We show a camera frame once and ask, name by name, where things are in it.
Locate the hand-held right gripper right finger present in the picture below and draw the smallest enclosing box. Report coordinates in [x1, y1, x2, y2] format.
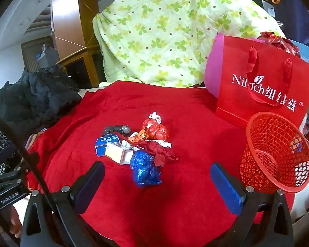
[210, 162, 294, 247]

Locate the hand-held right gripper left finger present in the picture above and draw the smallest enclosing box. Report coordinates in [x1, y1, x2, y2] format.
[20, 161, 106, 247]

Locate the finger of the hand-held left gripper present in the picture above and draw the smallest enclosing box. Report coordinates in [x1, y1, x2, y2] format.
[0, 151, 41, 186]

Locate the white and orange small box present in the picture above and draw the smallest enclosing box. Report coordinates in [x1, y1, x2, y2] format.
[104, 142, 134, 165]

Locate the blue and white small box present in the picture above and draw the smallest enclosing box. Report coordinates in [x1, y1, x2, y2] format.
[95, 133, 123, 157]

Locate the blue plastic bag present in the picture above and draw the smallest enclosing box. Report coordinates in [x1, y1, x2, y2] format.
[129, 150, 162, 187]

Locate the grey wrapper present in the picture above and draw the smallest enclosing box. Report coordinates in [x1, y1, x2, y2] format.
[103, 125, 132, 136]

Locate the orange wrapper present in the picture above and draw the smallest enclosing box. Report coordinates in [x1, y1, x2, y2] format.
[127, 130, 147, 143]

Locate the dark red wrapper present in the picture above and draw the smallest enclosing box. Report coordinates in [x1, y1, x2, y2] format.
[144, 139, 179, 167]

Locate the red mesh plastic basket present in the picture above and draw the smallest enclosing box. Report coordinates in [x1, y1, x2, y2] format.
[239, 112, 309, 194]

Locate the red-orange plastic bag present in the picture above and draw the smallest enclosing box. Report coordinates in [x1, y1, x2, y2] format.
[142, 118, 170, 141]

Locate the white tissue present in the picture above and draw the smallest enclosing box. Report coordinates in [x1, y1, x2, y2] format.
[148, 112, 162, 124]

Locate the person's left hand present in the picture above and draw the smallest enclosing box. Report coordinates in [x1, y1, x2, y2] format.
[10, 208, 23, 239]

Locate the red cloth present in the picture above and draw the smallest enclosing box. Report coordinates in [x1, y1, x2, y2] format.
[26, 80, 294, 240]

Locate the black quilted jacket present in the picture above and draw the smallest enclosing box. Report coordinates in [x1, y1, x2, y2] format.
[0, 65, 82, 137]

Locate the white bed sheet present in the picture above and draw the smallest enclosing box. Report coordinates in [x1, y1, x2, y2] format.
[78, 82, 119, 101]

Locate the grey cabinet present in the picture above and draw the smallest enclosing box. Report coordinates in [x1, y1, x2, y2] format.
[39, 48, 56, 69]

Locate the red paper gift bag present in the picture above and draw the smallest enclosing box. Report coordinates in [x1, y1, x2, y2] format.
[214, 34, 309, 134]

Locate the dark red plastic bag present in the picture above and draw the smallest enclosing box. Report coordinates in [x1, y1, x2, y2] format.
[256, 31, 302, 57]

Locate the curved wooden pillar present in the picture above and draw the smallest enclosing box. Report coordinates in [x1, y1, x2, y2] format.
[51, 0, 101, 88]

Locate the green clover print quilt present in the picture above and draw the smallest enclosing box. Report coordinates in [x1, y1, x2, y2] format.
[93, 0, 286, 88]

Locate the black cable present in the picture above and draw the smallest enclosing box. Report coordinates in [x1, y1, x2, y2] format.
[0, 112, 57, 211]

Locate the navy bag with orange strap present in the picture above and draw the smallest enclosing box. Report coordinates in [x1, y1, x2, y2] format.
[270, 0, 309, 47]

